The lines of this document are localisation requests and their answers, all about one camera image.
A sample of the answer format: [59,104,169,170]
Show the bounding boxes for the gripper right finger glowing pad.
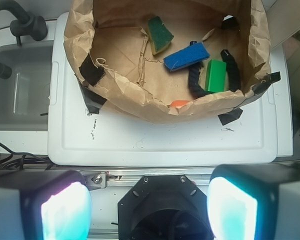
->
[207,162,300,240]

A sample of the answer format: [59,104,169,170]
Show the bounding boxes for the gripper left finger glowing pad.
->
[0,170,92,240]

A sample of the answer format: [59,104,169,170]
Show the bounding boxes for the green and yellow sponge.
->
[147,16,174,55]

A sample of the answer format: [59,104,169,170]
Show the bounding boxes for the blue sponge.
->
[163,41,210,72]

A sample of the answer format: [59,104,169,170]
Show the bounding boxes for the black tape piece right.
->
[218,108,243,126]

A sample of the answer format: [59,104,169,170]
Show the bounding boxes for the black tape piece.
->
[79,84,107,115]
[218,108,243,126]

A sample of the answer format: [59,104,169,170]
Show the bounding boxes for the grey sink basin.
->
[0,40,53,131]

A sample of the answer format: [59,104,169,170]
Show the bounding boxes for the black tape piece left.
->
[79,84,107,115]

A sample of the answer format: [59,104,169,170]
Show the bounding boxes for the orange toy carrot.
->
[169,100,190,109]

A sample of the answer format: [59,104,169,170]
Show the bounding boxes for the green rectangular block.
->
[204,59,227,93]

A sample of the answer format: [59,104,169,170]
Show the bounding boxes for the brown paper bag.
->
[64,0,271,124]

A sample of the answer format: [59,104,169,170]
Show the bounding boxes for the aluminium frame rail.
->
[79,166,214,188]

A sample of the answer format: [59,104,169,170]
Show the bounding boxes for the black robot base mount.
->
[117,175,215,240]

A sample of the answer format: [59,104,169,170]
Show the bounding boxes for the black curved strap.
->
[187,49,242,99]

